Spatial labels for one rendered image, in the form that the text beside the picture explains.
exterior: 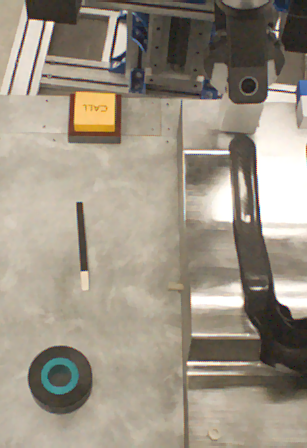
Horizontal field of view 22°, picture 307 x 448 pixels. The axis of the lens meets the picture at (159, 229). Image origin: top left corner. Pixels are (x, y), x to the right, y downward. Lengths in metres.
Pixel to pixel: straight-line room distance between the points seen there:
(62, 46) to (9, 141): 0.92
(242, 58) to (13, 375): 0.49
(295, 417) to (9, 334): 0.38
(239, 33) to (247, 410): 0.45
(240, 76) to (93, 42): 1.21
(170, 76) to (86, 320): 0.90
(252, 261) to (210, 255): 0.05
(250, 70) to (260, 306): 0.28
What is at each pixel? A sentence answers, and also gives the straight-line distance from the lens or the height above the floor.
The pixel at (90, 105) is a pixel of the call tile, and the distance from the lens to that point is 1.18.
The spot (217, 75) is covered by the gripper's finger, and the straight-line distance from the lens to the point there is 1.03.
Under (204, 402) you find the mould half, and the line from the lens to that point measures 0.96.
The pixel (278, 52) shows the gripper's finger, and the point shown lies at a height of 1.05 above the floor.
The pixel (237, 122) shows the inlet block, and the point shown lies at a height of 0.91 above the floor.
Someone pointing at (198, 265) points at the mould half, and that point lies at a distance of 0.96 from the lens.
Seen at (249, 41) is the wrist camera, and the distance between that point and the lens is 0.92.
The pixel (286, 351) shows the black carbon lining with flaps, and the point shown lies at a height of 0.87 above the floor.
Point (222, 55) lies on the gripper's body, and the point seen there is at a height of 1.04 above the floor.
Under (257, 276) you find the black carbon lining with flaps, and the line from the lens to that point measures 0.97.
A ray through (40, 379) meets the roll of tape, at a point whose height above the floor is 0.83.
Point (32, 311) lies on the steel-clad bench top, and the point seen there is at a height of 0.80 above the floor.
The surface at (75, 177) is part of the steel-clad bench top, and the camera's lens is 1.16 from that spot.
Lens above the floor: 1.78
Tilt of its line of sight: 62 degrees down
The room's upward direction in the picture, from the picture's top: 7 degrees clockwise
